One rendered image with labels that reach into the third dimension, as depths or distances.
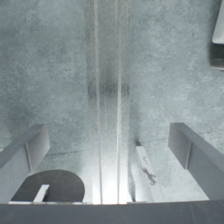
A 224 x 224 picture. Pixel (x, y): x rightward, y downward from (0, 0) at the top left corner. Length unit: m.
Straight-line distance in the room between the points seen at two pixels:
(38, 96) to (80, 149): 0.44
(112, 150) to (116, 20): 0.18
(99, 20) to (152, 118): 0.91
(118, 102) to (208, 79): 0.97
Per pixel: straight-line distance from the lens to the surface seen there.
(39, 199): 0.98
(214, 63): 1.05
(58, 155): 1.21
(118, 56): 0.22
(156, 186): 0.77
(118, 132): 0.25
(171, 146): 0.16
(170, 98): 1.08
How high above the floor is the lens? 0.98
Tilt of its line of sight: 73 degrees down
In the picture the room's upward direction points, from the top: 176 degrees clockwise
